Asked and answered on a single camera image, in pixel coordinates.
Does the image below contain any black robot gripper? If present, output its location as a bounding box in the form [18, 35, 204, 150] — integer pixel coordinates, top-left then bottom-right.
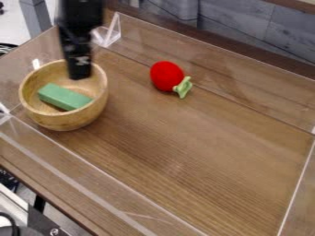
[54, 0, 102, 80]

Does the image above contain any green rectangular block stick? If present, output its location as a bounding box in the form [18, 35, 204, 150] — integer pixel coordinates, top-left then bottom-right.
[37, 83, 92, 111]

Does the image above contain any light wooden bowl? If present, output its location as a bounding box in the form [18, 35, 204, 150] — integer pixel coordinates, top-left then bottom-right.
[18, 60, 108, 131]

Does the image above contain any red plush strawberry toy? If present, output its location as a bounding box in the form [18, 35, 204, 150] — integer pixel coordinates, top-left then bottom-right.
[149, 61, 192, 99]

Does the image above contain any clear acrylic table barrier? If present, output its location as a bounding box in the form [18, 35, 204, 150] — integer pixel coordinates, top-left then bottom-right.
[0, 17, 315, 236]

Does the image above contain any clear acrylic corner bracket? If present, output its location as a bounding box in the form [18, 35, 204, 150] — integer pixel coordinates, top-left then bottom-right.
[92, 13, 121, 48]

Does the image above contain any grey post behind table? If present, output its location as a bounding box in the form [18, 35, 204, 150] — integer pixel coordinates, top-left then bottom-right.
[18, 0, 53, 38]

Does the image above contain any black table clamp mount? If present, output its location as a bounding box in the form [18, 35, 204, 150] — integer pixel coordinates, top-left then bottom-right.
[0, 195, 70, 236]

